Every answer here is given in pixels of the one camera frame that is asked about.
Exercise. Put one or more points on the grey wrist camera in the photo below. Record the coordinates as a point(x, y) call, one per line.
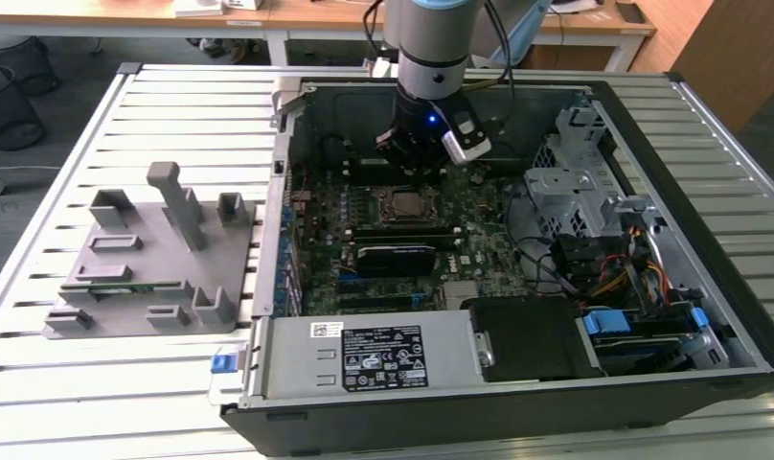
point(379, 67)

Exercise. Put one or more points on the black expansion slot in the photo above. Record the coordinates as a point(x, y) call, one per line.
point(379, 302)

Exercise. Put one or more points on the CPU socket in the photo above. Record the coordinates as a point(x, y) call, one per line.
point(381, 211)

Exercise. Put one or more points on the blue disk carrier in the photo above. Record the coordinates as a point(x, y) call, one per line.
point(603, 323)

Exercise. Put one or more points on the green RAM stick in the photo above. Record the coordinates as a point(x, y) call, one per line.
point(143, 288)

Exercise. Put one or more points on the blue case latch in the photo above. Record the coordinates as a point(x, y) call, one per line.
point(223, 364)

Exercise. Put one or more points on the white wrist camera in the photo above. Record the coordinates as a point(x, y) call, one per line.
point(466, 139)

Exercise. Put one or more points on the blue plastic clip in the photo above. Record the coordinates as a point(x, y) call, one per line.
point(698, 320)

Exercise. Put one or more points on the silver CPU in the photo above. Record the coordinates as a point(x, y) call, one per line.
point(409, 203)

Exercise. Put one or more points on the green motherboard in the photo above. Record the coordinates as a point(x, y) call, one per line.
point(482, 230)

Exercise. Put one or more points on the wooden desk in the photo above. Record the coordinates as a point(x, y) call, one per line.
point(105, 19)

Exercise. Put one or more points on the silver metal drive cage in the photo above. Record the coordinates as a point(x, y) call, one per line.
point(566, 191)

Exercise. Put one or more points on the black graphics card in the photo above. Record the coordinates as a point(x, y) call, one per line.
point(395, 261)

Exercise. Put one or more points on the silver heat sink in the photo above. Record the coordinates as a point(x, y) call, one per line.
point(459, 294)

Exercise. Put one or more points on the black PC case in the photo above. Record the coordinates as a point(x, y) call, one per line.
point(425, 426)

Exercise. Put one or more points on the grey power supply unit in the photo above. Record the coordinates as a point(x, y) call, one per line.
point(285, 354)

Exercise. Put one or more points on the brown wooden cabinet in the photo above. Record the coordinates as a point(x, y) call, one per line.
point(731, 57)

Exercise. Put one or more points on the black mesh waste bin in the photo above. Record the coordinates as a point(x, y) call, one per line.
point(38, 62)
point(6, 110)

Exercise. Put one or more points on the grey parts rack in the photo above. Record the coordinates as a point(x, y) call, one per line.
point(169, 268)

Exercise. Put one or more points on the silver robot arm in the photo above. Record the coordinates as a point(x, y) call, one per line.
point(431, 62)

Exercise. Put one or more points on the black rating label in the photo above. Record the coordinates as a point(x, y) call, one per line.
point(383, 357)

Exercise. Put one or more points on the white box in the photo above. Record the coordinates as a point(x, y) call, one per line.
point(198, 7)

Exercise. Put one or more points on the black RAM slot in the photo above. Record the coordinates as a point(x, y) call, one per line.
point(367, 170)
point(399, 231)
point(399, 241)

